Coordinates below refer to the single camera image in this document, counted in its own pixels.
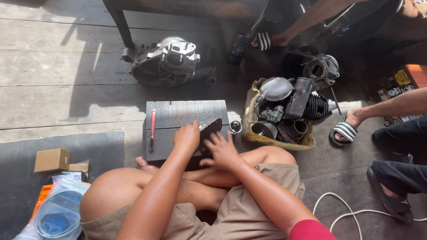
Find person's right hand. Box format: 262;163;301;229
199;131;246;171

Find person's left hand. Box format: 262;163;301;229
173;120;201;154

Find dark metal engine cover plate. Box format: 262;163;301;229
198;116;223;147

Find dark wooden board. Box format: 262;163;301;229
145;100;232;162

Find yellow plastic tub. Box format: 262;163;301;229
242;78;316;151

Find toothed metal gear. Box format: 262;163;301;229
251;120;279;140

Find silver engine crankcase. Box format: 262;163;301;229
121;36;201;87

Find grey metal carburetor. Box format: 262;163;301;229
259;105;285;123

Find person's beige shorts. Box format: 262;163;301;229
79;163;306;240

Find grey round engine cover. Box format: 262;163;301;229
258;77;295;102

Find black rectangular device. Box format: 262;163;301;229
228;34;251;66

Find black metal sleeve pipe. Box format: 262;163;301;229
287;119;309;140

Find black white striped sandal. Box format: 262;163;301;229
329;112;359;146
257;32;272;51

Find flat cardboard piece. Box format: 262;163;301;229
69;160;90;174

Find black finned engine cylinder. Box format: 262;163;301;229
302;93;330;122

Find dark wooden bench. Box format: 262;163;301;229
102;0;267;49

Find dark floor mat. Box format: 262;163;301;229
0;131;126;240

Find dark crankcase half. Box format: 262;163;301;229
302;54;341;91

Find small cardboard box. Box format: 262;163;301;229
34;148;71;173

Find person's red sleeve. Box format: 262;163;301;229
288;219;338;240

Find clear plastic bag blue print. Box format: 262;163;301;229
13;172;91;240

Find orange packet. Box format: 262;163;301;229
29;184;54;222

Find orange box with stickers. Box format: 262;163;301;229
378;64;427;126

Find red-handled hand tool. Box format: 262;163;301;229
150;109;156;152

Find white cable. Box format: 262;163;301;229
312;192;427;240

